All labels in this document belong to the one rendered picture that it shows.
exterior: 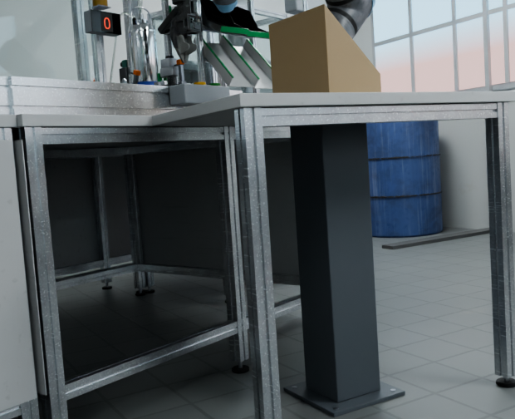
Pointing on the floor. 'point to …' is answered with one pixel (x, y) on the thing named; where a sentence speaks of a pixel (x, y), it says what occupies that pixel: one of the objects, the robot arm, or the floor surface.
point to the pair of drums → (404, 179)
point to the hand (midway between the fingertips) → (182, 59)
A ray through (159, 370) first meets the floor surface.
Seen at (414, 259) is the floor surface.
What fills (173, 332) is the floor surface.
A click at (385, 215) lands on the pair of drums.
